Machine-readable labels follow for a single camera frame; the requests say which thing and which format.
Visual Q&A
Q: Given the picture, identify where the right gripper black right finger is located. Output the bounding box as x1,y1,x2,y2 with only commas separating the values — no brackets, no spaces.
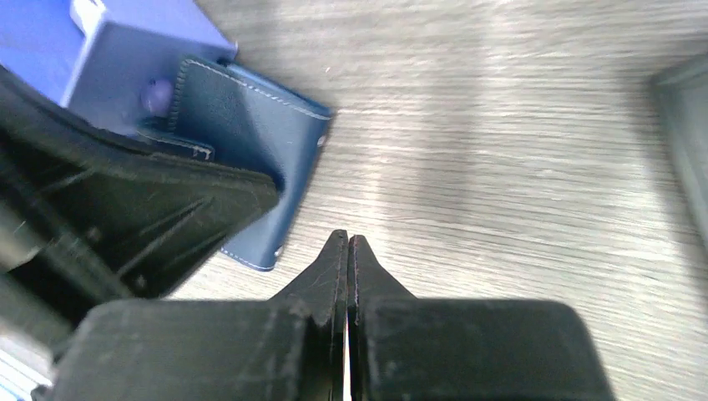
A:
347,235,614,400

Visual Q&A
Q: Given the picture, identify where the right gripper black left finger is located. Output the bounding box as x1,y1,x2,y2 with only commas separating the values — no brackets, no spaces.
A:
33,230,348,400

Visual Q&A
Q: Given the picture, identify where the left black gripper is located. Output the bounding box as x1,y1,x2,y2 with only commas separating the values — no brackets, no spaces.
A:
1,69,279,346

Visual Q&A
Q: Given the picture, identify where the blue card holder wallet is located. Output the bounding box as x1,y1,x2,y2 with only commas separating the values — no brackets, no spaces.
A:
138,57,332,271

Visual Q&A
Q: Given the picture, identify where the blue three-compartment organizer tray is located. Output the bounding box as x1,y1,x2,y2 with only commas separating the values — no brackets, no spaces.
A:
1,1,237,135

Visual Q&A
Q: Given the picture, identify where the black and white checkerboard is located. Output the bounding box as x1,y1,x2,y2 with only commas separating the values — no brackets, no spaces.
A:
650,54,707,242

